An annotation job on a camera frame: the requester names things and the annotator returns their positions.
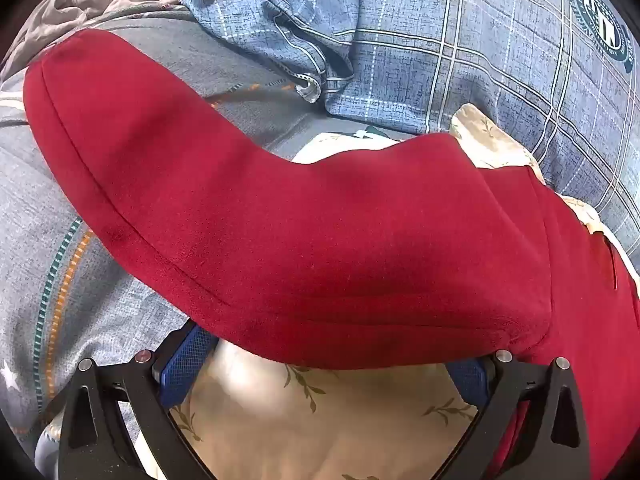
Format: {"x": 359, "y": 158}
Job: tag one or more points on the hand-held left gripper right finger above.
{"x": 472, "y": 377}

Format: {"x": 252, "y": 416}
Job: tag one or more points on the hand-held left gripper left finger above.
{"x": 182, "y": 360}

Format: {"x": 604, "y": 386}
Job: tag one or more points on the red knit garment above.
{"x": 300, "y": 240}

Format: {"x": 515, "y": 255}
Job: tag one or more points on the cream leaf-print cloth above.
{"x": 320, "y": 420}

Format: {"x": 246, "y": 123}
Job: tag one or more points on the grey striped bed sheet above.
{"x": 40, "y": 210}

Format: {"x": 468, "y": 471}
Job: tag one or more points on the blue plaid quilt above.
{"x": 450, "y": 50}

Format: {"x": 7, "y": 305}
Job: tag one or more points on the grey-brown cloth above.
{"x": 85, "y": 2}

